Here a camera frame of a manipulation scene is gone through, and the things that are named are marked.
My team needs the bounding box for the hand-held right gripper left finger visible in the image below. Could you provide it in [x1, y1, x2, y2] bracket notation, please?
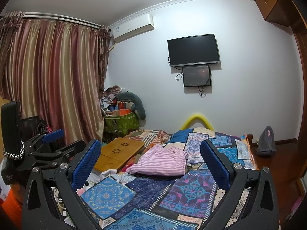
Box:
[21, 139, 102, 230]

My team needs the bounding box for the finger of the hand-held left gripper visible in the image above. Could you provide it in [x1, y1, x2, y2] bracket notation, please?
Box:
[32, 140, 86, 172]
[24, 129, 65, 156]

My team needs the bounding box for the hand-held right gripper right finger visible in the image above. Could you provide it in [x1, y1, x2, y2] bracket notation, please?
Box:
[199, 139, 280, 230]

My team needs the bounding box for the white cloth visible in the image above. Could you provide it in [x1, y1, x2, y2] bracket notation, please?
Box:
[85, 169, 118, 190]

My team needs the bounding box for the black mesh chair back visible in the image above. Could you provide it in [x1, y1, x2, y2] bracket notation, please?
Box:
[20, 116, 48, 136]

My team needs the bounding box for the wooden lap desk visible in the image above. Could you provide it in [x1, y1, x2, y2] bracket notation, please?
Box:
[93, 138, 145, 173]

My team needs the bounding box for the blue patchwork quilt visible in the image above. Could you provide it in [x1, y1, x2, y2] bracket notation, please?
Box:
[77, 127, 261, 230]

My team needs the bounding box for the yellow foam tube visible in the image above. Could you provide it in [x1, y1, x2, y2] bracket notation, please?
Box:
[180, 113, 214, 131]

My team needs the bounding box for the green storage box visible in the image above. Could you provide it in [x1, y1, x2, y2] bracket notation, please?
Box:
[103, 114, 140, 139]

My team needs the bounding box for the grey backpack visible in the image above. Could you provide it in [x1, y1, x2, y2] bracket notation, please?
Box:
[256, 126, 277, 157]

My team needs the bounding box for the striped satin curtain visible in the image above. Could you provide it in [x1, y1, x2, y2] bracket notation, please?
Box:
[0, 11, 112, 144]

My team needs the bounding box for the pile of assorted clutter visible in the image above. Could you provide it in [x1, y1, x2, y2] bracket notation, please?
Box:
[99, 84, 127, 117]

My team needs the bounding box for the colourful fleece blanket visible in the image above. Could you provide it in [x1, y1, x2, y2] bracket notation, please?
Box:
[119, 129, 174, 173]

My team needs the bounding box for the grey neck pillow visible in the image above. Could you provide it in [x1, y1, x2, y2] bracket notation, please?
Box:
[115, 92, 147, 120]

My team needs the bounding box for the orange bag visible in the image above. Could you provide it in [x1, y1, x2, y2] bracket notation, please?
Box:
[0, 186, 24, 230]

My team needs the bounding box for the white air conditioner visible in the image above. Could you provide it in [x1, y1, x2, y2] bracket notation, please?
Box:
[108, 13, 154, 42]

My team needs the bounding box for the wooden overhead cabinet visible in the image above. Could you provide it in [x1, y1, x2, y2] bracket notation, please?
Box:
[254, 0, 298, 27]

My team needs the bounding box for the wooden bed frame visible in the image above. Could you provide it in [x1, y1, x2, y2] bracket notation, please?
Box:
[241, 134, 262, 170]

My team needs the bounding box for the small black wall monitor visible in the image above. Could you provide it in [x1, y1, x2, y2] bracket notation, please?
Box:
[182, 65, 212, 88]

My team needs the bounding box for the white curtain rail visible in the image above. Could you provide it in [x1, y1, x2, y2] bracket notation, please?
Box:
[23, 12, 101, 29]

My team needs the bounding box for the black wall television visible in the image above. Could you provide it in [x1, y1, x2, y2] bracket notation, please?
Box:
[167, 34, 221, 67]

